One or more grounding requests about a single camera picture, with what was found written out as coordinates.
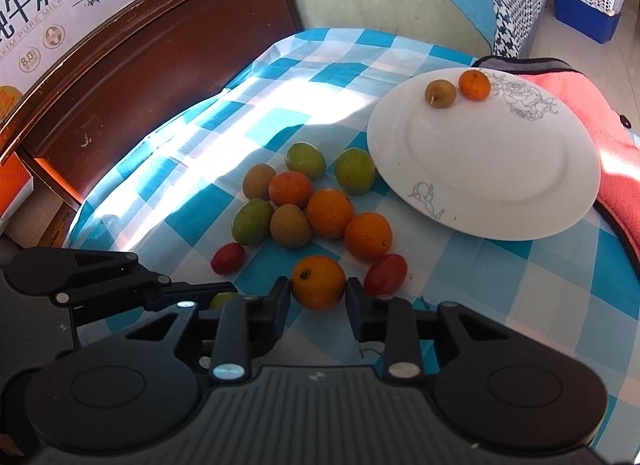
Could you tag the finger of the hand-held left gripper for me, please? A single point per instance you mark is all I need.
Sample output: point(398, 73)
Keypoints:
point(200, 292)

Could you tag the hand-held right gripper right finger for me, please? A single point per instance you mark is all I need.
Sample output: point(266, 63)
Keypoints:
point(356, 305)

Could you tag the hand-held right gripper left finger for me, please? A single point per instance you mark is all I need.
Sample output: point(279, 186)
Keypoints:
point(281, 302)

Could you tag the green jujube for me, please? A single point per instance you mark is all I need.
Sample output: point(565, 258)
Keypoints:
point(252, 221)
point(355, 170)
point(305, 160)
point(222, 299)

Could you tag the small orange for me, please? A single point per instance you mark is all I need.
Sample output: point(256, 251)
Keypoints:
point(291, 189)
point(330, 212)
point(368, 235)
point(474, 84)
point(318, 281)

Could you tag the red cherry tomato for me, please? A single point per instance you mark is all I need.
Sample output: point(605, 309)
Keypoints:
point(227, 258)
point(385, 273)

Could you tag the white plate with rose print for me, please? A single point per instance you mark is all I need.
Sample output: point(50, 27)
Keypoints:
point(490, 160)

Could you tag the brownish jujube with stem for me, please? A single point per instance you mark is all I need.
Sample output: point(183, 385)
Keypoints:
point(440, 93)

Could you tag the brown cardboard box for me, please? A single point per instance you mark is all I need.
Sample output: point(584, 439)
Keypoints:
point(50, 220)

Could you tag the orange box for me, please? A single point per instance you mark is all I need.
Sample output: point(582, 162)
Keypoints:
point(12, 190)

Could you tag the blue white checkered tablecloth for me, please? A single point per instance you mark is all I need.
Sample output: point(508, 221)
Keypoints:
point(320, 95)

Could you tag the brown wooden headboard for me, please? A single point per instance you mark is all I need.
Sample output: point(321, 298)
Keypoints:
point(150, 70)

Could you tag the white printed milk carton box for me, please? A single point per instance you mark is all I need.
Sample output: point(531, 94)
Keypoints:
point(50, 5)

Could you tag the pink towel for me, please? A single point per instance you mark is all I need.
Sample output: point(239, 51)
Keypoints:
point(610, 145)

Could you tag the blue storage bin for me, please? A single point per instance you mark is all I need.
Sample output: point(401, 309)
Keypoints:
point(585, 20)

